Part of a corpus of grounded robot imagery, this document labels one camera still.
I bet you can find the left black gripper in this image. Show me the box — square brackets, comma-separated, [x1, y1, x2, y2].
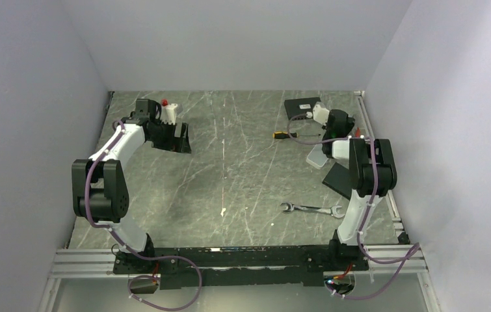
[148, 119, 191, 153]

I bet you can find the black flat plate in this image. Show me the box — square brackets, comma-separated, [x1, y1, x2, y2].
[322, 163, 352, 200]

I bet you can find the black box device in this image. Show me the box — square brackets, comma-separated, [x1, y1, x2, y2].
[284, 97, 321, 120]

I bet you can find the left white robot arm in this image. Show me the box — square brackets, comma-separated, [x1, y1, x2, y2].
[72, 99, 191, 273]

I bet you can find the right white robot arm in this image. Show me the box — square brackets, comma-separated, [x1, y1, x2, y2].
[313, 109, 397, 270]

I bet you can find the silver combination wrench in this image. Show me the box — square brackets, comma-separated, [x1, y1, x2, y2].
[280, 202, 345, 218]

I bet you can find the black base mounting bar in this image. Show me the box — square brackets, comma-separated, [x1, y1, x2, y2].
[113, 240, 369, 290]

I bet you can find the aluminium frame rail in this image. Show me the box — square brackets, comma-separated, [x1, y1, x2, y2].
[37, 245, 442, 311]

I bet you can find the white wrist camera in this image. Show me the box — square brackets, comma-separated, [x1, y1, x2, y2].
[306, 102, 330, 126]
[160, 99, 183, 125]

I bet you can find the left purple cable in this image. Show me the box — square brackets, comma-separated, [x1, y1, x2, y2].
[82, 120, 204, 312]

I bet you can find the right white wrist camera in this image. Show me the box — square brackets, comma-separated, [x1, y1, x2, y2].
[306, 102, 330, 126]

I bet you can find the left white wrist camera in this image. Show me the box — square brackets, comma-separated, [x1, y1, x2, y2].
[160, 99, 183, 125]

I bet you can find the yellow black screwdriver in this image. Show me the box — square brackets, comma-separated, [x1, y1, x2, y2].
[272, 131, 321, 140]

